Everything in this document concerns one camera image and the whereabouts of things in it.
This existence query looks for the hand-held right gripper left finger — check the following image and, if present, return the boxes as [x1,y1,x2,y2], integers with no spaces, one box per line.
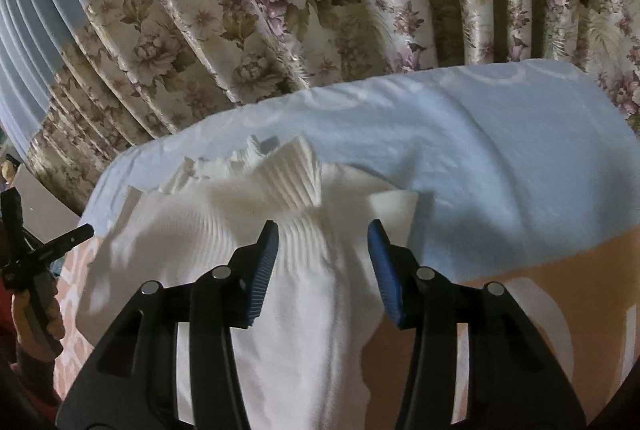
[57,220,280,430]

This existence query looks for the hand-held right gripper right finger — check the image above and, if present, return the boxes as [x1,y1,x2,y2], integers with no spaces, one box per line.
[367,219,586,430]

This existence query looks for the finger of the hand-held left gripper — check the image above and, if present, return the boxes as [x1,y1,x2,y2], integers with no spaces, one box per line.
[2,224,96,278]
[1,188,27,263]

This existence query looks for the white knit sweater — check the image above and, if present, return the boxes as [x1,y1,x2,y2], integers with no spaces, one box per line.
[77,135,421,430]

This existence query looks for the person's left forearm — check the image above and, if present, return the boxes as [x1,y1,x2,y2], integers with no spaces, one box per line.
[0,290,58,411]

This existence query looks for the person's left hand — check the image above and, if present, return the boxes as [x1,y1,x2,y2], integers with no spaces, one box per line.
[11,282,67,363]

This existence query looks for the orange and blue printed blanket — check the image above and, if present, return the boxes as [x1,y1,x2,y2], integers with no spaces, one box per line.
[52,58,640,426]

